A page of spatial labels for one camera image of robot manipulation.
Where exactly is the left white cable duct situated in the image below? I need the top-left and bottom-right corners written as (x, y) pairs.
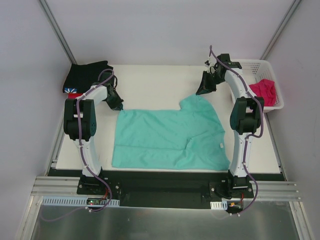
top-left (42, 196), bottom-right (120, 208)

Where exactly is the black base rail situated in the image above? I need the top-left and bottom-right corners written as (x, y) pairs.
top-left (47, 169), bottom-right (286, 208)

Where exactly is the aluminium frame post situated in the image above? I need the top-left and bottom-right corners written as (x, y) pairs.
top-left (38, 0), bottom-right (77, 64)
top-left (259, 0), bottom-right (303, 60)

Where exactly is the teal t shirt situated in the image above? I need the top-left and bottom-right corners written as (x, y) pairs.
top-left (111, 94), bottom-right (230, 171)

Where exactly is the folded black t shirt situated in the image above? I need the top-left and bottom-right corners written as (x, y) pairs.
top-left (62, 60), bottom-right (113, 94)

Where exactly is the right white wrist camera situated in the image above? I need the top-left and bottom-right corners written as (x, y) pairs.
top-left (204, 57), bottom-right (216, 75)

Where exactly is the right aluminium frame post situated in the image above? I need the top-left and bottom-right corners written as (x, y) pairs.
top-left (259, 0), bottom-right (303, 60)

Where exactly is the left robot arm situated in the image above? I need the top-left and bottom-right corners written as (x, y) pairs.
top-left (63, 81), bottom-right (123, 195)

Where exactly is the left aluminium frame post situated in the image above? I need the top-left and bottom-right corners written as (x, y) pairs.
top-left (38, 0), bottom-right (77, 64)

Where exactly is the folded red t shirt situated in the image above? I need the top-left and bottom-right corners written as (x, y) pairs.
top-left (67, 93), bottom-right (82, 99)

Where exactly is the right white cable duct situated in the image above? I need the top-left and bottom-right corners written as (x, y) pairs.
top-left (210, 200), bottom-right (228, 211)

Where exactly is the white plastic basket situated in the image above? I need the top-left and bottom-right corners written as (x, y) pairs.
top-left (233, 59), bottom-right (284, 113)

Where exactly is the white cable duct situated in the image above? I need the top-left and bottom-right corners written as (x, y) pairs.
top-left (42, 196), bottom-right (120, 208)
top-left (210, 200), bottom-right (228, 211)

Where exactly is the pink t shirt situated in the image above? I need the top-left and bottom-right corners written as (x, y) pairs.
top-left (249, 79), bottom-right (277, 107)

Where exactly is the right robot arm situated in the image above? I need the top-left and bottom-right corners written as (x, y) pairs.
top-left (196, 52), bottom-right (264, 199)

